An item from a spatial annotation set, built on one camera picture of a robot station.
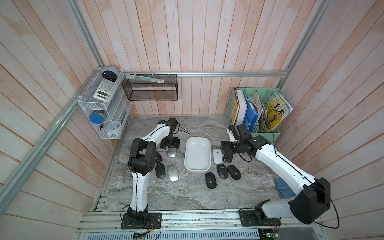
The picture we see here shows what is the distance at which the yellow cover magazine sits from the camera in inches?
37.0

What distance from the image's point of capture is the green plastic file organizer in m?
0.94

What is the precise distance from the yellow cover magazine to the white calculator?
994mm

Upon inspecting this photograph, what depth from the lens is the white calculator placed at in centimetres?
75
